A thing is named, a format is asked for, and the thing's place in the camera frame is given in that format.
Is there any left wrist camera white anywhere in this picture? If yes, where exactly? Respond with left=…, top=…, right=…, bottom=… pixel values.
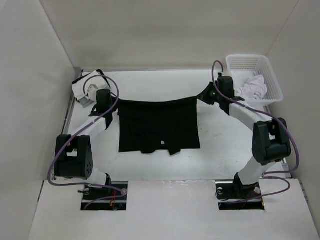
left=86, top=84, right=99, bottom=102

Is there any black tank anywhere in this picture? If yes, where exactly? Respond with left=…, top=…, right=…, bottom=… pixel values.
left=72, top=69, right=104, bottom=85
left=117, top=96, right=201, bottom=156

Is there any white folded tank top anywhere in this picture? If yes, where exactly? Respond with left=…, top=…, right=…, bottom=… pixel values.
left=72, top=72, right=110, bottom=100

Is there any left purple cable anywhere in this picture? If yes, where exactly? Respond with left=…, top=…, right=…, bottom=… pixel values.
left=46, top=74, right=127, bottom=211

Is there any black folded tank top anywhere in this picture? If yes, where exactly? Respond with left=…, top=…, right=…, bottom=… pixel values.
left=72, top=69, right=104, bottom=85

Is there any purple cable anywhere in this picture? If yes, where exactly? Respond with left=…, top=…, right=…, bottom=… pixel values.
left=46, top=74, right=127, bottom=211
left=211, top=59, right=301, bottom=205

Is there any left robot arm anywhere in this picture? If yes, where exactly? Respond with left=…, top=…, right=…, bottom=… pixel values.
left=52, top=89, right=117, bottom=200

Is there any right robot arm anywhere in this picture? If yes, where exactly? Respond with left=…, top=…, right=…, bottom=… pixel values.
left=196, top=75, right=291, bottom=201

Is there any grey folded tank top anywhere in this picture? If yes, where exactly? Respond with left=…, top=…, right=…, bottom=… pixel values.
left=78, top=97, right=96, bottom=108

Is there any white plastic basket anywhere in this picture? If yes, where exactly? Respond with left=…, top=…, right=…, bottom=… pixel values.
left=225, top=54, right=284, bottom=108

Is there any pink white garment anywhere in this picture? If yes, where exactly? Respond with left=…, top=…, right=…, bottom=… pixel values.
left=236, top=75, right=268, bottom=101

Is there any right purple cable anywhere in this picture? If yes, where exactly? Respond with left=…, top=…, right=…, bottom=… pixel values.
left=211, top=59, right=301, bottom=205

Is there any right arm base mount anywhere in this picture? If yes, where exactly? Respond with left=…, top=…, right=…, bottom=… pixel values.
left=215, top=174, right=265, bottom=211

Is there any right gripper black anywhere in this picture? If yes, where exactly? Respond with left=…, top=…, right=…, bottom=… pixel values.
left=195, top=82, right=223, bottom=106

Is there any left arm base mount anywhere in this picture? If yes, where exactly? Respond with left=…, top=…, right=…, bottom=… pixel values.
left=78, top=181, right=128, bottom=211

